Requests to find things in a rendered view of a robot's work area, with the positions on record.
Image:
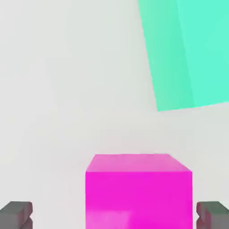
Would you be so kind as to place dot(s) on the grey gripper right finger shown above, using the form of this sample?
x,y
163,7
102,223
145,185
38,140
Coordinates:
x,y
214,214

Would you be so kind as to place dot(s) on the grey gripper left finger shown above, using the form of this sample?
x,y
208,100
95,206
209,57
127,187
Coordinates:
x,y
14,214

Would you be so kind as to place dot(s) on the small magenta cube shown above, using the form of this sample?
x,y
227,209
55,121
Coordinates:
x,y
138,196

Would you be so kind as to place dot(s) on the large turquoise box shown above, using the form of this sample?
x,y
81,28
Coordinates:
x,y
187,53

